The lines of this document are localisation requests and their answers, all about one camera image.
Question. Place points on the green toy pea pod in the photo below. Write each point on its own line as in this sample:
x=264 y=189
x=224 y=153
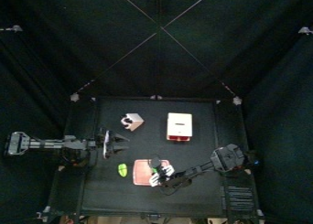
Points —
x=122 y=169

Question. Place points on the grey frame corner bracket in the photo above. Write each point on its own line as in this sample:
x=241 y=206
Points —
x=74 y=97
x=43 y=215
x=306 y=30
x=15 y=28
x=237 y=100

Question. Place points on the small pink white toy block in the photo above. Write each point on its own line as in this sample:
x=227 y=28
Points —
x=133 y=121

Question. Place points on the white and red box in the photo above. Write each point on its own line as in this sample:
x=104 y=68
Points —
x=180 y=125

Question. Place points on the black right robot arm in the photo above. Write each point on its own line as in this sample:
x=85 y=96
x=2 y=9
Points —
x=223 y=159

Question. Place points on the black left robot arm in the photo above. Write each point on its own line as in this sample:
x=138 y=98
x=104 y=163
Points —
x=49 y=144

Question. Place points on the pink square plate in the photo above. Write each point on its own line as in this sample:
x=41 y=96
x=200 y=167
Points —
x=142 y=172

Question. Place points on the grey frame middle bracket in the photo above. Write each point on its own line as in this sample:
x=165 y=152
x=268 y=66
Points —
x=156 y=97

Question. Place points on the grey ribbed panel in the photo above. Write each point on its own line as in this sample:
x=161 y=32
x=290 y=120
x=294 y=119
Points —
x=240 y=198

